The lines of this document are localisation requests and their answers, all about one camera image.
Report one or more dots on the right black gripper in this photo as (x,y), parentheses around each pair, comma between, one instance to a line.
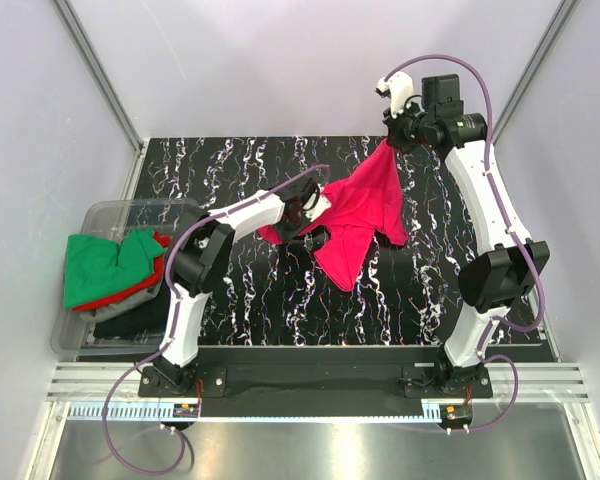
(392,125)

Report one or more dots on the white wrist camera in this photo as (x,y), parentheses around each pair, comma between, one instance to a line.
(318,203)
(398,89)

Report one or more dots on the aluminium frame post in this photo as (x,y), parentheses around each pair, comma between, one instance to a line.
(551,34)
(86,51)

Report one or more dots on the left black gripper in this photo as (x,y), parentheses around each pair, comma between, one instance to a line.
(287,235)

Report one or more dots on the white slotted cable duct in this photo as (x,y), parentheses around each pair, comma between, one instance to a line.
(407,413)

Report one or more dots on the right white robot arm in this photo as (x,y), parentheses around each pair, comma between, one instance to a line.
(508,260)

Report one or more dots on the right aluminium frame post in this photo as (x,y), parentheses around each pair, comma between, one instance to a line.
(551,34)

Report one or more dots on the black t shirt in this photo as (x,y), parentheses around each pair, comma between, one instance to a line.
(144,320)

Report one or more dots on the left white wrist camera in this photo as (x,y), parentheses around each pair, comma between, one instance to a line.
(318,203)

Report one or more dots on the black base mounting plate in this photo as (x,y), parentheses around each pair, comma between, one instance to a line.
(357,400)

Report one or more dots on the red t shirt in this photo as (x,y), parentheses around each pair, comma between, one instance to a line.
(125,295)

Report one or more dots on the green t shirt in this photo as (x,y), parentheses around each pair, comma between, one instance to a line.
(110,267)

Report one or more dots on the pink t shirt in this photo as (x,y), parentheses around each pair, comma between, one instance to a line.
(370,200)

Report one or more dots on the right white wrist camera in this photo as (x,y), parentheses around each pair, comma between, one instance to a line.
(398,89)

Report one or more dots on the grey t shirt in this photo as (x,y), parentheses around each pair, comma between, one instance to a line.
(108,312)

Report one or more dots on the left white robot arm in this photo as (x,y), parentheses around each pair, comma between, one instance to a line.
(199,259)

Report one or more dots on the left aluminium frame post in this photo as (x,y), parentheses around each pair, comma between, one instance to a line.
(86,51)

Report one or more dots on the aluminium front rail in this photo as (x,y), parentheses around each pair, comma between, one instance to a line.
(532,382)

